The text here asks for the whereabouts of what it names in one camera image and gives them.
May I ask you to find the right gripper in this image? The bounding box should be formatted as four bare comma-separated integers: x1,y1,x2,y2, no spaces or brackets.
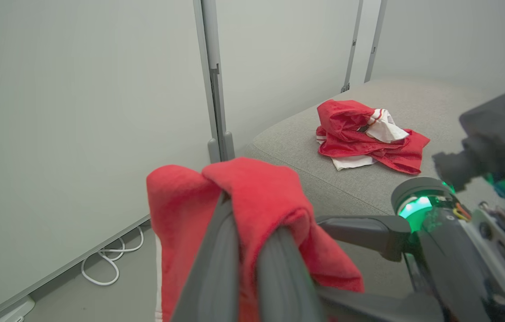
314,177,505,322

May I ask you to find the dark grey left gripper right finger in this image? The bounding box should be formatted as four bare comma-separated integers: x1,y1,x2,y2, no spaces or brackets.
256,226,327,322

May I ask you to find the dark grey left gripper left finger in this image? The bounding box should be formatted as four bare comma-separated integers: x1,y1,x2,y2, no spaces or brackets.
171,191,240,322

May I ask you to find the plain red garment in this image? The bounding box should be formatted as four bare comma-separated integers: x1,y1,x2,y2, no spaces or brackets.
146,157,365,322

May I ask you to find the red and white jersey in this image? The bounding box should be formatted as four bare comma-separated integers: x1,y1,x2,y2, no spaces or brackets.
316,99,431,175

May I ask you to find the grey fabric sofa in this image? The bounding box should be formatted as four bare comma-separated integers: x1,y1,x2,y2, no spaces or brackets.
241,77,505,305

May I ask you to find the grey partition foot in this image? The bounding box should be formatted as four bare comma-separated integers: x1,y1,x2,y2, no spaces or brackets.
208,138,222,164
222,131,236,161

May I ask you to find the large white partition panel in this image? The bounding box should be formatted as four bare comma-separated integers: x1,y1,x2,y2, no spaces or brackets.
0,0,222,322

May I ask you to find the looped white cable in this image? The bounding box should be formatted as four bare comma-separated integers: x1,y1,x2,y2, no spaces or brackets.
81,226,144,287

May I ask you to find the blue black right wrist camera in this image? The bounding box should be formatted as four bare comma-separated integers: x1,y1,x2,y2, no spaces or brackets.
432,84,505,226

